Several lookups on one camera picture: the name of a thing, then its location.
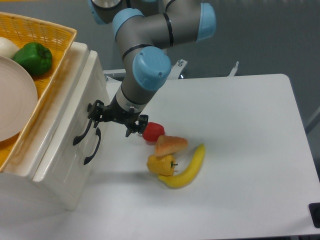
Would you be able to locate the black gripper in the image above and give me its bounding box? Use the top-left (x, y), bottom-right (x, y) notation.
top-left (87, 99), bottom-right (149, 137)

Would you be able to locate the white drawer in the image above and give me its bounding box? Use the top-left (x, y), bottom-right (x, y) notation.
top-left (59, 93), bottom-right (110, 210)
top-left (33, 50), bottom-right (106, 183)

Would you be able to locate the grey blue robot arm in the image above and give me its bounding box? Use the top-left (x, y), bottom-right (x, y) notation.
top-left (87, 0), bottom-right (217, 135)

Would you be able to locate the white drawer cabinet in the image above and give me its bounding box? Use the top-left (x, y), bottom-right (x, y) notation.
top-left (0, 41), bottom-right (113, 211)

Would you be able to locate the red bell pepper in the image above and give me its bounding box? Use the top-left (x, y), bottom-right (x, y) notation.
top-left (142, 122), bottom-right (165, 142)

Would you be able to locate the orange toast slice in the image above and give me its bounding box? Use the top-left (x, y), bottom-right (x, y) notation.
top-left (154, 135), bottom-right (189, 157)

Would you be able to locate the yellow bell pepper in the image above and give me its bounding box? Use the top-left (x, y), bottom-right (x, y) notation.
top-left (146, 154), bottom-right (178, 177)

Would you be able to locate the yellow banana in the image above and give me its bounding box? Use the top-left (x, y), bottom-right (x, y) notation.
top-left (157, 143), bottom-right (206, 189)

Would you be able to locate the green bell pepper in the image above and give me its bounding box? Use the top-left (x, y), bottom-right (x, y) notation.
top-left (13, 42), bottom-right (53, 76)

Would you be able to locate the beige plate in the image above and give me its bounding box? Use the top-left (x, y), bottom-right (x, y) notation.
top-left (0, 57), bottom-right (38, 141)

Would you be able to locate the yellow woven basket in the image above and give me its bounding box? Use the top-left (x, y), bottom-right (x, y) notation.
top-left (0, 12), bottom-right (77, 172)

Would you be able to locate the white onion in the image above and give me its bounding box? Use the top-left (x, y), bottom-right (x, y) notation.
top-left (0, 37), bottom-right (20, 59)

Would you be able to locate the black corner object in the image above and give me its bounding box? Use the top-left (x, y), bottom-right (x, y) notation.
top-left (308, 202), bottom-right (320, 229)

